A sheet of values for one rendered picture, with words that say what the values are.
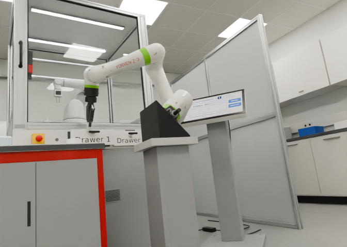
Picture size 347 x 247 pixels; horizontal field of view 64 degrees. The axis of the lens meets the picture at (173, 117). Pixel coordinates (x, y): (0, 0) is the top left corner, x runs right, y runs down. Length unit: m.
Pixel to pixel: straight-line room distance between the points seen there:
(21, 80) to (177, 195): 1.25
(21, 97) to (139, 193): 1.04
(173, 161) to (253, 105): 1.65
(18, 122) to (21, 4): 0.84
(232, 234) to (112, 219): 0.89
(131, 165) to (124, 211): 0.33
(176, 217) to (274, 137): 1.56
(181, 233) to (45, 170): 0.73
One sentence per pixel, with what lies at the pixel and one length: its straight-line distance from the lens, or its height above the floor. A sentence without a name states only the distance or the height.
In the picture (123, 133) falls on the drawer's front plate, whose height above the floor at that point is 0.91.
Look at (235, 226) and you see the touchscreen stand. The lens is 2.27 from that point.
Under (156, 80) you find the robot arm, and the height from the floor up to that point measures 1.22.
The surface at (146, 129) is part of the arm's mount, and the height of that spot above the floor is 0.84.
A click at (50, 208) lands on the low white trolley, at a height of 0.48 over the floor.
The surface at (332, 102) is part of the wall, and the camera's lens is 4.81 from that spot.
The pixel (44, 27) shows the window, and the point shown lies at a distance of 2.28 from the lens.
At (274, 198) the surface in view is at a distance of 2.90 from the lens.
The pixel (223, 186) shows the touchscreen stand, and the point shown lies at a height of 0.44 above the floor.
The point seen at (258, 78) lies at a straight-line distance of 2.96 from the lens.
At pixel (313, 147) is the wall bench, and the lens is 4.13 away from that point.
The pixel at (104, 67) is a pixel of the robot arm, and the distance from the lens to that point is 1.76.
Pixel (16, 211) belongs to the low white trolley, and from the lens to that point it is 1.36.
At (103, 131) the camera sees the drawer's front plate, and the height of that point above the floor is 0.91.
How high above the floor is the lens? 0.56
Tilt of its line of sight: 12 degrees up
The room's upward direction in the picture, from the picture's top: 6 degrees counter-clockwise
